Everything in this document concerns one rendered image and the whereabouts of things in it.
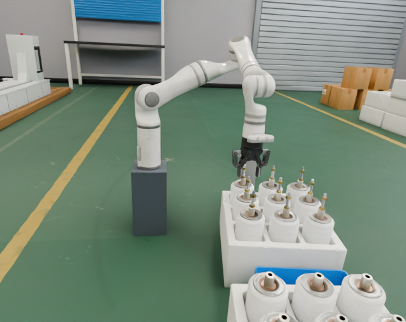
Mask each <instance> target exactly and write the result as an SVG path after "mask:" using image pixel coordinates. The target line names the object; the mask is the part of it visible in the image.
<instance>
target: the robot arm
mask: <svg viewBox="0 0 406 322"><path fill-rule="evenodd" d="M228 49H229V56H230V59H229V60H228V61H226V62H222V63H215V62H212V61H206V60H198V61H196V62H194V63H192V64H190V65H187V66H186V67H184V68H182V69H181V70H180V71H178V72H177V73H176V74H175V75H174V76H173V77H171V78H170V79H168V80H166V81H163V82H161V83H159V84H155V85H153V86H152V85H150V84H142V85H140V86H139V87H138V88H137V89H136V91H135V117H136V120H137V144H138V145H137V162H138V169H143V170H155V169H158V168H160V166H161V148H160V117H159V115H158V108H159V107H161V106H163V105H164V104H166V103H167V102H169V101H170V100H172V99H173V98H175V97H177V96H179V95H182V94H184V93H187V92H189V91H191V90H193V89H195V88H197V87H199V86H201V85H203V84H205V83H207V82H209V81H211V80H213V79H215V78H217V77H219V76H221V75H223V74H225V73H228V72H231V71H233V70H236V69H238V68H239V69H240V72H241V75H242V77H243V80H244V81H243V85H242V87H243V94H244V102H245V117H244V125H243V134H242V141H241V149H240V150H232V165H233V166H234V167H237V176H238V177H239V178H242V172H243V169H242V168H243V166H244V165H245V163H246V162H247V161H251V160H252V161H256V163H257V166H256V171H255V175H256V177H259V176H260V175H261V170H262V167H263V166H266V165H267V163H268V160H269V156H270V151H269V150H268V149H267V148H266V149H262V147H263V142H273V141H274V137H273V135H267V134H264V132H265V120H266V107H265V106H263V105H260V104H257V103H255V102H254V101H253V97H255V98H267V97H270V96H271V95H272V94H273V93H274V91H275V87H276V86H275V81H274V79H273V77H272V76H271V75H270V74H268V73H267V72H265V71H264V70H262V69H261V67H260V66H259V64H258V62H257V60H256V59H255V56H254V55H253V52H252V46H251V43H250V39H249V38H248V37H247V36H236V37H234V38H232V39H231V40H230V41H229V44H228ZM262 153H263V157H262V162H261V159H260V155H261V154H262ZM239 154H241V158H240V159H239V162H237V157H238V156H239Z"/></svg>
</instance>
